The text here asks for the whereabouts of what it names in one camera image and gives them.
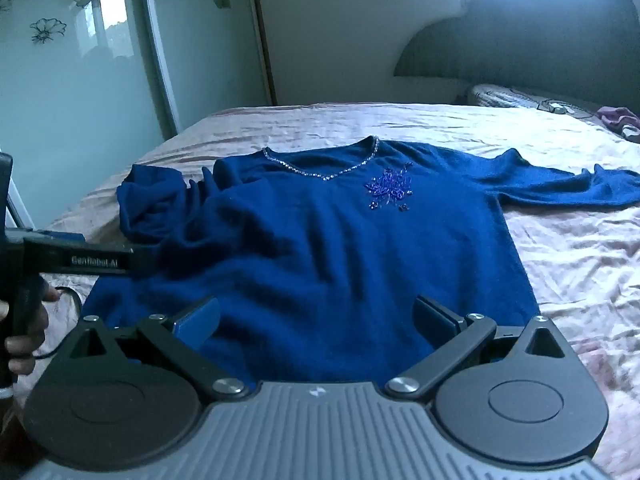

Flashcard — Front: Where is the blue beaded sweater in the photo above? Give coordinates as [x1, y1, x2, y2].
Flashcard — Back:
[84, 136, 639, 384]

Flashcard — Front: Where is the person's left hand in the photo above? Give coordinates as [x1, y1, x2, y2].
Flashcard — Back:
[1, 278, 60, 376]

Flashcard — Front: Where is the pink wrinkled bed sheet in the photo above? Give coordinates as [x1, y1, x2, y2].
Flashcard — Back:
[14, 102, 640, 480]

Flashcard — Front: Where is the glass wardrobe sliding door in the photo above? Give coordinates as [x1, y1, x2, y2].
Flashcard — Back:
[1, 0, 268, 228]

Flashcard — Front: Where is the patterned pillow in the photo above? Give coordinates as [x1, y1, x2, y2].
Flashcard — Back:
[465, 84, 601, 119]

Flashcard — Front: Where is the purple crumpled garment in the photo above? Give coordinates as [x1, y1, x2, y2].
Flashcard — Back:
[596, 106, 640, 143]

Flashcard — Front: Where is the dark scalloped headboard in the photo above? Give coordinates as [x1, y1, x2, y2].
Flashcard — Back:
[394, 0, 639, 110]

